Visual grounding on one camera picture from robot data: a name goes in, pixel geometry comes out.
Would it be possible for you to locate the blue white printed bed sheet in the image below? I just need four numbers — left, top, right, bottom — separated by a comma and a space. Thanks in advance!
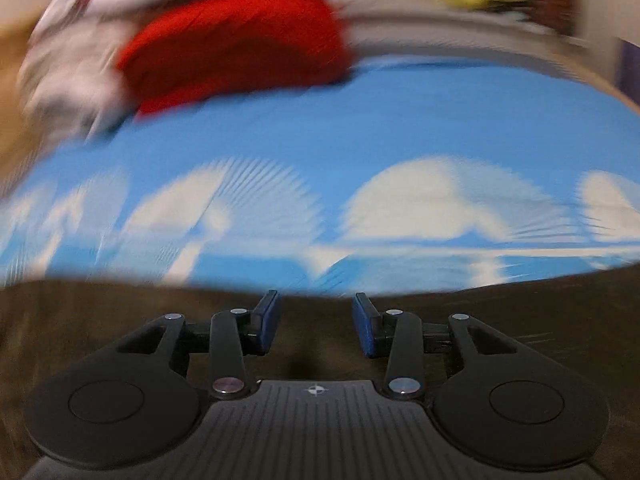
0, 55, 640, 296

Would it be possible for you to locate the grey mattress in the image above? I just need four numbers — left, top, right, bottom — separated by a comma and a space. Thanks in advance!
345, 10, 640, 111

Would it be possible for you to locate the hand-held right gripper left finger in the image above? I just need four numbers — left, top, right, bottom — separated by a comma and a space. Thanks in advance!
116, 290, 281, 402

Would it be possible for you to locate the white folded garment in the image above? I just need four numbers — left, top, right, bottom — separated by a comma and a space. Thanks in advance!
17, 10, 146, 142

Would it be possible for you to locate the brown knit sweater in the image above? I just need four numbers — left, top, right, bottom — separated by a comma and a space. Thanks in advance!
0, 280, 640, 480

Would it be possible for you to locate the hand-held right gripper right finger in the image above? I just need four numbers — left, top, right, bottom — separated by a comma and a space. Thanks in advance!
352, 292, 525, 402

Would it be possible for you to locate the red folded garment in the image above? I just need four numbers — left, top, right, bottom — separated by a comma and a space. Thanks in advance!
115, 0, 356, 117

